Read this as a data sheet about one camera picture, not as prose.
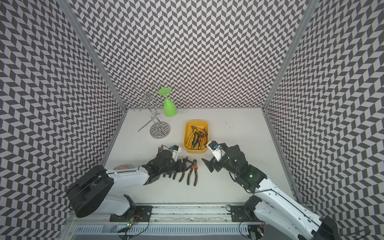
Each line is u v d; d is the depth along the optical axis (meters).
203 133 1.00
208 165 0.64
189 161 0.81
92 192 0.43
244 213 0.65
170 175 0.84
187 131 1.02
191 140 0.97
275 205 0.47
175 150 0.81
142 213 0.72
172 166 0.75
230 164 0.58
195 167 0.88
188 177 0.84
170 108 0.89
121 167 0.83
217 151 0.61
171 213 0.74
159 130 1.05
